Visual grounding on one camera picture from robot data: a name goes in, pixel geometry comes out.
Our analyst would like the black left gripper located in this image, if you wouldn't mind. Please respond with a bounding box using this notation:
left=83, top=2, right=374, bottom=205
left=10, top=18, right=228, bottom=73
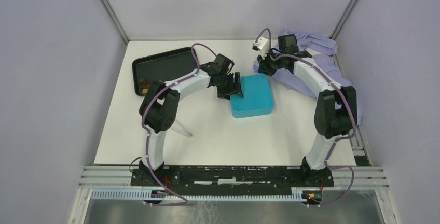
left=217, top=73, right=243, bottom=101

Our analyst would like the teal box lid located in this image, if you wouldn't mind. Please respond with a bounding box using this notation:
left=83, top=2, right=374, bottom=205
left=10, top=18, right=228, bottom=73
left=230, top=74, right=274, bottom=109

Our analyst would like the lavender cloth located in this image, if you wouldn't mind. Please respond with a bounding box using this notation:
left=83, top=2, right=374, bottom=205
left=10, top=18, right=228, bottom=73
left=253, top=28, right=362, bottom=126

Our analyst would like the teal chocolate box with dividers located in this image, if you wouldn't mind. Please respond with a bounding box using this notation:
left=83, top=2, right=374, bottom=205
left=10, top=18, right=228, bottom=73
left=231, top=107, right=273, bottom=119

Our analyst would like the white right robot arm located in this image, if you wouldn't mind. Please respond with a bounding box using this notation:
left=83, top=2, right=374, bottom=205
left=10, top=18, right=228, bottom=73
left=252, top=34, right=358, bottom=187

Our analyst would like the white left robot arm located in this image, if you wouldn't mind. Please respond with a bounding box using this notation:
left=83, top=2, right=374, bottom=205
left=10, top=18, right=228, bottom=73
left=139, top=54, right=244, bottom=187

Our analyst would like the black chocolate tray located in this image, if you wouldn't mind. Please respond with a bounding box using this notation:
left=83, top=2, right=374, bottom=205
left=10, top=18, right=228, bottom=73
left=132, top=47, right=196, bottom=96

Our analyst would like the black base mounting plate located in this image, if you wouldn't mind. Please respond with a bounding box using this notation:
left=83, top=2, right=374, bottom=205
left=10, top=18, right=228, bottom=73
left=130, top=164, right=335, bottom=188

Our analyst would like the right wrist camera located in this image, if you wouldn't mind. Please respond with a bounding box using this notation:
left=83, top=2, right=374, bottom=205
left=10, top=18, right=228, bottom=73
left=252, top=37, right=270, bottom=59

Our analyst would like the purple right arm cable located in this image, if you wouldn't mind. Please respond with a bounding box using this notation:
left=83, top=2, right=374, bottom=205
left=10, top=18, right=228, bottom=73
left=259, top=27, right=358, bottom=207

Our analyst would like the white cable duct rail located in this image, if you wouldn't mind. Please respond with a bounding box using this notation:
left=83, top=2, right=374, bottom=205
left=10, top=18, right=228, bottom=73
left=90, top=188, right=324, bottom=202

